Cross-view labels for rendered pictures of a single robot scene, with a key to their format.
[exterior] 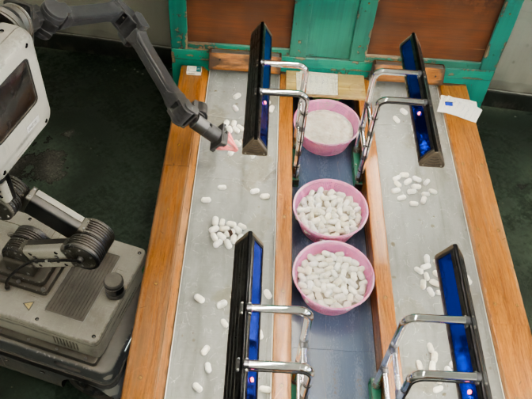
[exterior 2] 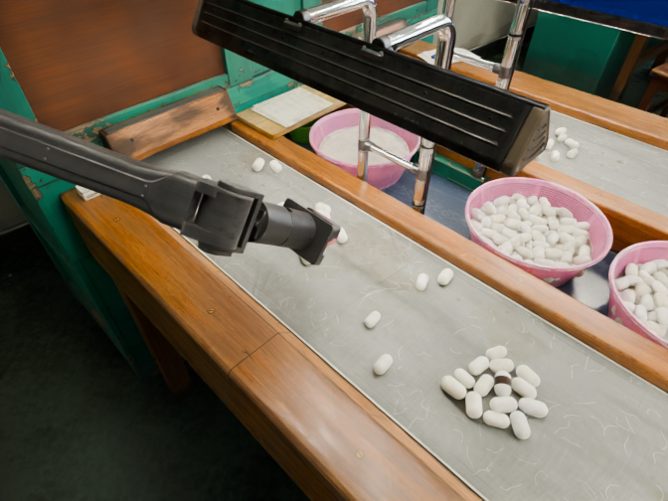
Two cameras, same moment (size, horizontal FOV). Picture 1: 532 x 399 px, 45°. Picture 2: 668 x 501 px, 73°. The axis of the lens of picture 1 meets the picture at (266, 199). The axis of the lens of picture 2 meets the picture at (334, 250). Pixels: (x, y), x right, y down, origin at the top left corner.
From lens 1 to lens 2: 1.79 m
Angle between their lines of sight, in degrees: 29
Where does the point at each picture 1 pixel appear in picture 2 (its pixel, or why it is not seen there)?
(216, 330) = not seen: outside the picture
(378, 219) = (592, 191)
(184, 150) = (234, 310)
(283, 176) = (427, 229)
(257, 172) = (378, 253)
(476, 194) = (593, 106)
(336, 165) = not seen: hidden behind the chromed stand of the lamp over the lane
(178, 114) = (224, 219)
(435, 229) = (627, 162)
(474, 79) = not seen: hidden behind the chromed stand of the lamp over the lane
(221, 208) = (419, 355)
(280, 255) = (619, 341)
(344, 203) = (525, 205)
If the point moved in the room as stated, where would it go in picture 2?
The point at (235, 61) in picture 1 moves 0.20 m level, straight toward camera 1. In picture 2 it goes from (160, 129) to (218, 165)
